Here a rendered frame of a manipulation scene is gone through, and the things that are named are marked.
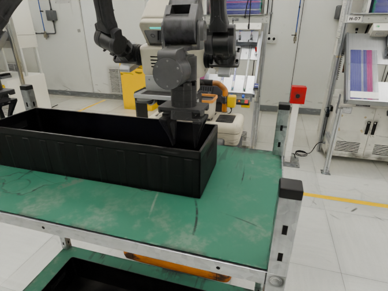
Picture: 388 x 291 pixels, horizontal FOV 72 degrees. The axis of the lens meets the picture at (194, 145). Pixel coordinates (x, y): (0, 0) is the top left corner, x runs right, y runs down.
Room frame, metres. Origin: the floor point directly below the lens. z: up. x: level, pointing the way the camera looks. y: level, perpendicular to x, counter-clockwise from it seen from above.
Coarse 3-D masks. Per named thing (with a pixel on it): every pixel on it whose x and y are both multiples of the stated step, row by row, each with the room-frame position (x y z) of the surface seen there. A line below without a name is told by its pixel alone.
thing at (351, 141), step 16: (336, 96) 2.73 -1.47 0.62; (352, 112) 2.47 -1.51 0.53; (368, 112) 2.43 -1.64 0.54; (384, 112) 2.40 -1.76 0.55; (320, 128) 2.96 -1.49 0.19; (352, 128) 2.46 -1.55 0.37; (368, 128) 2.43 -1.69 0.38; (384, 128) 2.39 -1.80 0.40; (336, 144) 2.49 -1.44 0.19; (352, 144) 2.45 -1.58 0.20; (368, 144) 2.41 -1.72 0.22; (384, 144) 2.38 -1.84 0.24; (384, 160) 2.37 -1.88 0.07
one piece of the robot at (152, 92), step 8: (152, 80) 1.14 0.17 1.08; (144, 88) 1.17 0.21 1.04; (152, 88) 1.14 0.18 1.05; (160, 88) 1.13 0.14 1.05; (136, 96) 1.06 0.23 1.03; (144, 96) 1.05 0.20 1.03; (152, 96) 1.04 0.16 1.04; (160, 96) 1.03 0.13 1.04; (168, 96) 1.02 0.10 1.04; (200, 96) 1.09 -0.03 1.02; (136, 104) 1.09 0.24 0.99; (144, 104) 1.16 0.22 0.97; (152, 104) 1.15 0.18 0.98; (160, 104) 1.14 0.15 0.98; (136, 112) 1.09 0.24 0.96; (144, 112) 1.15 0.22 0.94
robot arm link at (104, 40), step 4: (104, 32) 1.11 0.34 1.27; (100, 36) 1.11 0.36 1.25; (104, 36) 1.10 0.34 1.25; (108, 36) 1.09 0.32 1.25; (100, 40) 1.10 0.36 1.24; (104, 40) 1.10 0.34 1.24; (108, 40) 1.09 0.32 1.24; (100, 44) 1.11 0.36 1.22; (104, 44) 1.10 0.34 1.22; (108, 44) 1.09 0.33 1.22; (104, 48) 1.13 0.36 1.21; (108, 48) 1.10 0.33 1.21
